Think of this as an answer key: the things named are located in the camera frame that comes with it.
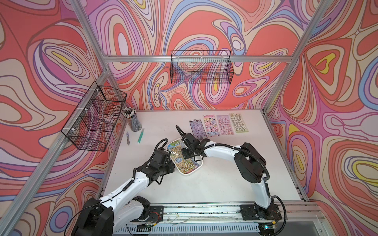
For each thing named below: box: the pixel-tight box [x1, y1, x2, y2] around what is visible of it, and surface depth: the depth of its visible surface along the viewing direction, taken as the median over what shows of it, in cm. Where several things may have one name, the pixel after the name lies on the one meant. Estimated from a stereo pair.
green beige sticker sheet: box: [229, 113, 249, 134], surface depth 113 cm
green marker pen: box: [136, 127, 145, 144], surface depth 107 cm
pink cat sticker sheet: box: [203, 114, 221, 138], surface depth 113 cm
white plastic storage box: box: [166, 137, 204, 175], surface depth 90 cm
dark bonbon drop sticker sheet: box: [189, 118, 208, 142], surface depth 110 cm
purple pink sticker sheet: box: [216, 114, 234, 136], surface depth 113 cm
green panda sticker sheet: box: [167, 140, 200, 174], surface depth 90 cm
